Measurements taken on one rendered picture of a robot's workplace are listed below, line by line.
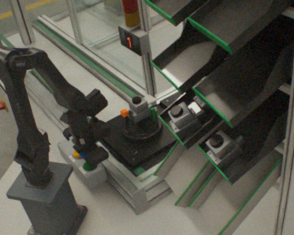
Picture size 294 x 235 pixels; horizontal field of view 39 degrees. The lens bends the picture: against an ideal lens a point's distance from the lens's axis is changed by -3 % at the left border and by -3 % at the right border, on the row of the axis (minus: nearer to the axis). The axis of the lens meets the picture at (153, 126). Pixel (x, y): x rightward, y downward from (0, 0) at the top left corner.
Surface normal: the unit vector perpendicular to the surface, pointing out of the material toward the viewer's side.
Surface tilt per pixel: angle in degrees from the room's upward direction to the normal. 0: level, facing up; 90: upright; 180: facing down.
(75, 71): 0
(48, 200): 0
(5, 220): 0
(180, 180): 45
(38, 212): 90
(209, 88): 25
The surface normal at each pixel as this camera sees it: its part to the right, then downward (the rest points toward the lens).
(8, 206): -0.11, -0.76
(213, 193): -0.71, -0.29
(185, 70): -0.48, -0.54
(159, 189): 0.58, 0.47
